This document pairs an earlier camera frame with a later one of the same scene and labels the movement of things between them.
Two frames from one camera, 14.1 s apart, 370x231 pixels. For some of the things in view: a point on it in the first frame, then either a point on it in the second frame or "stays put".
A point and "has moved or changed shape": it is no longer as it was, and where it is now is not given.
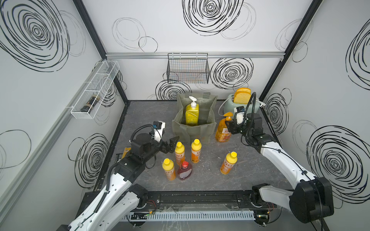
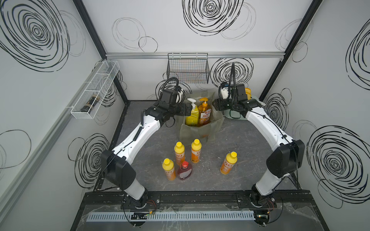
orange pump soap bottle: (222, 134) -> (204, 113)
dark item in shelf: (89, 106) stays put
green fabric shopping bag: (206, 130) has moved or changed shape
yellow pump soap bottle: (192, 112) stays put
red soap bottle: (185, 170) stays put
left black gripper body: (155, 147) -> (178, 110)
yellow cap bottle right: (231, 159) stays put
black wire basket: (188, 68) stays put
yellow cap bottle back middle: (196, 147) stays put
